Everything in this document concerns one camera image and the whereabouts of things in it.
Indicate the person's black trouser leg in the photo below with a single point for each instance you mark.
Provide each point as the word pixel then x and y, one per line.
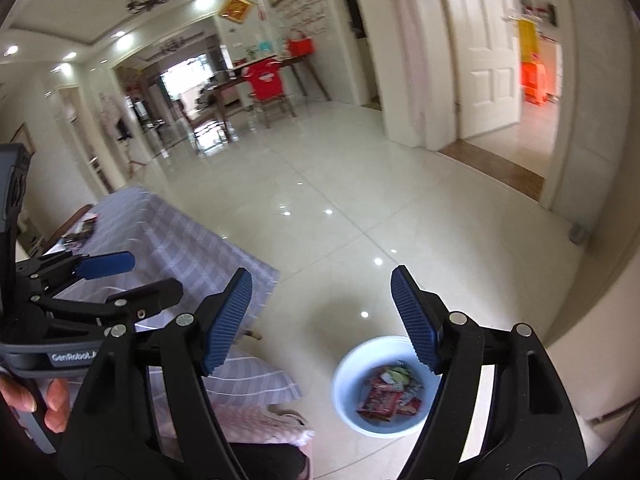
pixel 265 462

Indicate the coat stand with clothes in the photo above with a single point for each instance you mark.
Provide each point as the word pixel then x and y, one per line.
pixel 117 120

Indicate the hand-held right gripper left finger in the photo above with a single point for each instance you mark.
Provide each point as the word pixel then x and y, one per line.
pixel 227 320

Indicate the red gift bag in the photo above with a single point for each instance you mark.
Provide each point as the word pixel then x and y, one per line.
pixel 301 45

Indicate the teal table ornament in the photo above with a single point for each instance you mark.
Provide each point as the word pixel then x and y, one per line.
pixel 263 47

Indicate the white panel door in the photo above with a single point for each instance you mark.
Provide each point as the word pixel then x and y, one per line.
pixel 475 60

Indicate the pink checked cloth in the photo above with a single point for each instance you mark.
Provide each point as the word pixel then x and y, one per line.
pixel 270 425

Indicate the small red snack packet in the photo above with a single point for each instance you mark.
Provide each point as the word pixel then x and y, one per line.
pixel 409 405

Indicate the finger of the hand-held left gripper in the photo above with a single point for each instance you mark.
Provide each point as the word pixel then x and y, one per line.
pixel 107 264
pixel 150 292

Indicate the person's left hand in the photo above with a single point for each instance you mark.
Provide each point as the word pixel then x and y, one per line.
pixel 57 402

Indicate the grey door stopper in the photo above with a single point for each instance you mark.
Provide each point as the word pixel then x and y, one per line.
pixel 577 234

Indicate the white plastic waste bin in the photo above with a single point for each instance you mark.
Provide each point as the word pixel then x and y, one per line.
pixel 350 360

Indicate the large red snack packet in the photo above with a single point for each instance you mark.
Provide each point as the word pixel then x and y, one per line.
pixel 380 400

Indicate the gold red diamond wall hanging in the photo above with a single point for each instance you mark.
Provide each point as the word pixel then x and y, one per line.
pixel 234 9

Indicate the green white wrapper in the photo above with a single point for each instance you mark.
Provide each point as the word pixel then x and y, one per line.
pixel 397 375

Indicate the orange plastic stool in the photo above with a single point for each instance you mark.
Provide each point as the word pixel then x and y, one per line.
pixel 534 82

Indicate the small distant chandelier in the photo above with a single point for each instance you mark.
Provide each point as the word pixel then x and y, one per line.
pixel 173 46

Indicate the plain wooden chair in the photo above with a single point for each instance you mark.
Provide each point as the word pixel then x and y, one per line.
pixel 207 117

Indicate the group of paper wall certificates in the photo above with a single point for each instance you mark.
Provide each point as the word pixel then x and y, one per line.
pixel 305 7

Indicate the purple checked tablecloth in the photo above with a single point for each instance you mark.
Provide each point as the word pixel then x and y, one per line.
pixel 165 240

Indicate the wooden dining table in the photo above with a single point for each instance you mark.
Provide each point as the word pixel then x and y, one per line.
pixel 295 67

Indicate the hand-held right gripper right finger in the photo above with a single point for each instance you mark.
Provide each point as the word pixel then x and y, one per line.
pixel 415 315

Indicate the wooden chair with red cover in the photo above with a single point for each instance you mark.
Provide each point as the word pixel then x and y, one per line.
pixel 265 80

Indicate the pink floral door curtain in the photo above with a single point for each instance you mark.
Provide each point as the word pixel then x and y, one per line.
pixel 412 60

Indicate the dark small wrapper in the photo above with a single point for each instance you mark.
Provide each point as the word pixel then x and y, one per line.
pixel 90 223

